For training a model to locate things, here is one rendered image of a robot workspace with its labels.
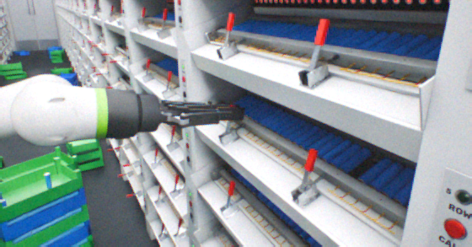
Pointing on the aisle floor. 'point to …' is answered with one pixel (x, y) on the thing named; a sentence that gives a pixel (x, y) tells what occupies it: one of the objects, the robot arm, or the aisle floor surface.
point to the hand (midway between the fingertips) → (227, 112)
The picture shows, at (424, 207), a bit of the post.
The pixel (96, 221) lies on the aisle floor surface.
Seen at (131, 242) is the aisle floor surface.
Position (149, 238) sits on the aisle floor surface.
